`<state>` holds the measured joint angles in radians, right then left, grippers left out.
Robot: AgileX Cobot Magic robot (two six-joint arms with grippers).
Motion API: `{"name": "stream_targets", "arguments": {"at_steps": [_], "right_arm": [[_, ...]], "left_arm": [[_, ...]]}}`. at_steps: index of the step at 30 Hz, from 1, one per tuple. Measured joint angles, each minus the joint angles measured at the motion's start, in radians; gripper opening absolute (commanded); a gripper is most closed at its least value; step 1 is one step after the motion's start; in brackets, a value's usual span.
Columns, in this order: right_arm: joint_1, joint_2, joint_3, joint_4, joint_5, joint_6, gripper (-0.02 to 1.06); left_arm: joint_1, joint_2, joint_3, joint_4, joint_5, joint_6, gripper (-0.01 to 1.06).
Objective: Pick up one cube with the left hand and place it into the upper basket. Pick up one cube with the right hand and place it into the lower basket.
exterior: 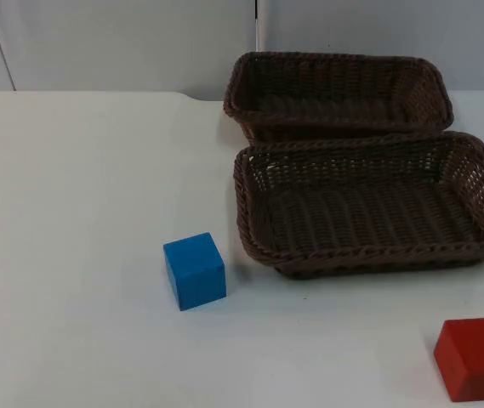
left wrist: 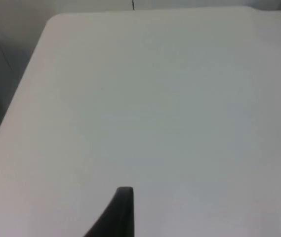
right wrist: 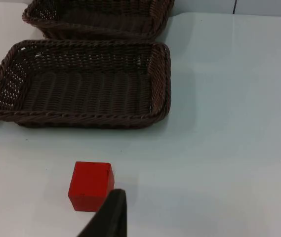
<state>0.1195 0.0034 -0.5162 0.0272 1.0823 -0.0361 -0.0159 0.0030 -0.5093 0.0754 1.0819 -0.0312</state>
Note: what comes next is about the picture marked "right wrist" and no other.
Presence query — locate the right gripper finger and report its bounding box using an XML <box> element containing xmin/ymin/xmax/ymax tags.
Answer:
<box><xmin>77</xmin><ymin>189</ymin><xmax>127</xmax><ymax>237</ymax></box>

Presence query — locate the red cube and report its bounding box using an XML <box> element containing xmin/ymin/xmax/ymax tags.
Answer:
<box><xmin>68</xmin><ymin>161</ymin><xmax>115</xmax><ymax>213</ymax></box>

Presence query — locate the dark brown wicker basket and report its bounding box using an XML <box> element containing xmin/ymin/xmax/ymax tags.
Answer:
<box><xmin>21</xmin><ymin>0</ymin><xmax>176</xmax><ymax>40</ymax></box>
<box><xmin>0</xmin><ymin>39</ymin><xmax>172</xmax><ymax>130</ymax></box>

